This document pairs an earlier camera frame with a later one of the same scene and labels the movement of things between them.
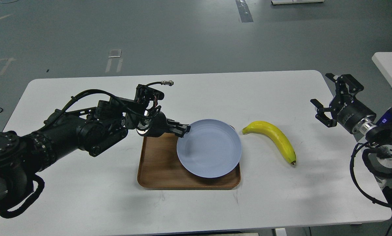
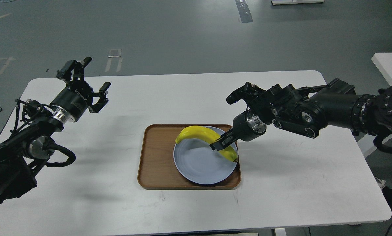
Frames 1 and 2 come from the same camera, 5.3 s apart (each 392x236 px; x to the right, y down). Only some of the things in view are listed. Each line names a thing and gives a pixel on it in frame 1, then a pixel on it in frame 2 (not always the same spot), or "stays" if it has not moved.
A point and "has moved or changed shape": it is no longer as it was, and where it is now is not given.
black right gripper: [354, 116] -> [246, 127]
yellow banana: [275, 135] -> [206, 134]
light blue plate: [212, 148] has moved or changed shape
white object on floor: [286, 2] stays
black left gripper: [158, 125] -> [71, 104]
